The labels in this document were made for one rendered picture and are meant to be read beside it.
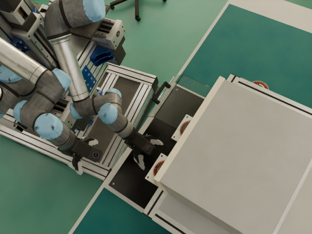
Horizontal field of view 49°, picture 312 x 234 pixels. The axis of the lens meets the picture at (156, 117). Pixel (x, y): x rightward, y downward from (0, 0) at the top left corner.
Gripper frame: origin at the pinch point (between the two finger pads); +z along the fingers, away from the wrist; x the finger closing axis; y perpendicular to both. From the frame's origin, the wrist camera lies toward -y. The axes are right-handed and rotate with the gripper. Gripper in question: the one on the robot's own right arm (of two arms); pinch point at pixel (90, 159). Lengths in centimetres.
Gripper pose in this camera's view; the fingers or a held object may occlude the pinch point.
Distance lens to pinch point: 141.0
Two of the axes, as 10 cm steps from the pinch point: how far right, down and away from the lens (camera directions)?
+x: -4.1, 8.6, -3.0
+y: -8.9, -3.2, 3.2
